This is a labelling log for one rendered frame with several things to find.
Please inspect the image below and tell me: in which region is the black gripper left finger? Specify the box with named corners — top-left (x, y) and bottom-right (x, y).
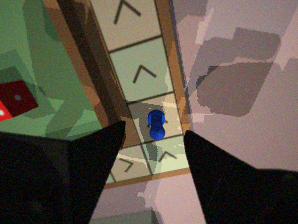
top-left (0, 120), bottom-right (126, 224)

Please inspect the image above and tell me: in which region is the blue pawn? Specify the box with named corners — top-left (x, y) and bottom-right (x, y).
top-left (148, 110), bottom-right (165, 140)

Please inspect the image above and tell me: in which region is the red die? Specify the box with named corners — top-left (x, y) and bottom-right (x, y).
top-left (0, 80), bottom-right (38, 121)

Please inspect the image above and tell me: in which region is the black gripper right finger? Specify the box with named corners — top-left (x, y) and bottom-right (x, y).
top-left (183, 130), bottom-right (298, 224)

